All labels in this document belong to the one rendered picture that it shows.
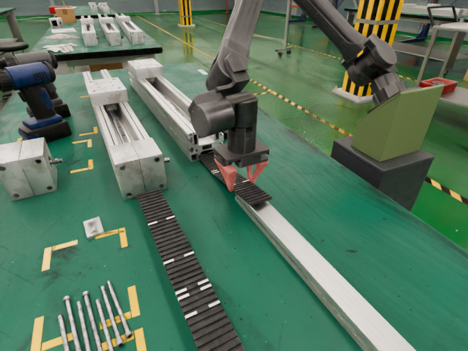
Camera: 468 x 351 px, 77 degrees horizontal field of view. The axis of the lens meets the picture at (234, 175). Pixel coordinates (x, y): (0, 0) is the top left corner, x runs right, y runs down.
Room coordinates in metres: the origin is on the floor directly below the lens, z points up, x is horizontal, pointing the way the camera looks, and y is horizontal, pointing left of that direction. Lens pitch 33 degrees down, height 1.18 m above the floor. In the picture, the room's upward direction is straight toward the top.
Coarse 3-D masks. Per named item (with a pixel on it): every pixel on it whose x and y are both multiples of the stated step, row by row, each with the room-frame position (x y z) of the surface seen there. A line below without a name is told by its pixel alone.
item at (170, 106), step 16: (144, 80) 1.17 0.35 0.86; (160, 80) 1.17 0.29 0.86; (144, 96) 1.13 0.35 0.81; (160, 96) 0.97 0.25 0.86; (176, 96) 0.99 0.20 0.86; (160, 112) 0.92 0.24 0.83; (176, 112) 0.82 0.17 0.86; (176, 128) 0.77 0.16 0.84; (192, 128) 0.71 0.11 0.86; (192, 144) 0.68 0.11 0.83; (208, 144) 0.70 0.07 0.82; (192, 160) 0.68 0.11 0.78
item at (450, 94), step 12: (432, 24) 3.01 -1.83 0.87; (444, 24) 3.06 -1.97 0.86; (456, 24) 3.06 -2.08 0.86; (432, 36) 2.98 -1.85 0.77; (456, 36) 3.26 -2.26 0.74; (420, 72) 2.98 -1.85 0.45; (420, 84) 2.97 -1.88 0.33; (432, 84) 2.87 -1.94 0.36; (444, 84) 2.93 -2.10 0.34; (456, 84) 2.95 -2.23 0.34; (444, 96) 2.81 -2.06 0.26; (456, 96) 2.81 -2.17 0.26
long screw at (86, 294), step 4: (84, 292) 0.27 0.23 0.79; (88, 292) 0.28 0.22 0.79; (84, 296) 0.27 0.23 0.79; (88, 296) 0.27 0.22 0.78; (88, 300) 0.26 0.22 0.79; (88, 304) 0.25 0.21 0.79; (88, 308) 0.25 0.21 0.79; (88, 312) 0.24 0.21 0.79; (92, 312) 0.24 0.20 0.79; (92, 316) 0.24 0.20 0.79; (92, 320) 0.23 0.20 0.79; (92, 324) 0.23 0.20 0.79; (92, 328) 0.22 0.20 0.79; (96, 328) 0.22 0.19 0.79; (96, 332) 0.21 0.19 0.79; (96, 336) 0.21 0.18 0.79; (96, 340) 0.20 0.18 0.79; (96, 344) 0.20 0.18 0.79; (100, 344) 0.20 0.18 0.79; (100, 348) 0.19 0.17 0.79
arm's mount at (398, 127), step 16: (400, 96) 0.68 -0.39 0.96; (416, 96) 0.70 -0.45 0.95; (432, 96) 0.73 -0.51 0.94; (384, 112) 0.70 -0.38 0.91; (400, 112) 0.69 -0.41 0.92; (416, 112) 0.71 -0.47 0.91; (432, 112) 0.74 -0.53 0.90; (368, 128) 0.73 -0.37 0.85; (384, 128) 0.69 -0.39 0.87; (400, 128) 0.70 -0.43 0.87; (416, 128) 0.72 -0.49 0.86; (352, 144) 0.77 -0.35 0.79; (368, 144) 0.72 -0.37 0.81; (384, 144) 0.68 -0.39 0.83; (400, 144) 0.71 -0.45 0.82; (416, 144) 0.74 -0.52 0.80
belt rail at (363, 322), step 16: (256, 208) 0.45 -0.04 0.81; (272, 208) 0.45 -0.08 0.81; (256, 224) 0.43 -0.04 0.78; (272, 224) 0.40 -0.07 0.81; (288, 224) 0.40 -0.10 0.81; (272, 240) 0.38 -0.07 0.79; (288, 240) 0.36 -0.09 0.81; (304, 240) 0.36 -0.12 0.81; (288, 256) 0.34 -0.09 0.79; (304, 256) 0.33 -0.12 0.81; (320, 256) 0.33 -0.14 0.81; (304, 272) 0.30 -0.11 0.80; (320, 272) 0.29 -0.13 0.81; (336, 272) 0.29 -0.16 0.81; (320, 288) 0.27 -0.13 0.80; (336, 288) 0.27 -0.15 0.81; (352, 288) 0.27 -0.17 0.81; (336, 304) 0.24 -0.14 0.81; (352, 304) 0.24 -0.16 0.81; (368, 304) 0.24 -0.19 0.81; (352, 320) 0.22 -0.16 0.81; (368, 320) 0.22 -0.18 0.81; (384, 320) 0.22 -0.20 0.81; (352, 336) 0.21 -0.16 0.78; (368, 336) 0.20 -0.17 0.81; (384, 336) 0.20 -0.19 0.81; (400, 336) 0.20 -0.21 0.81
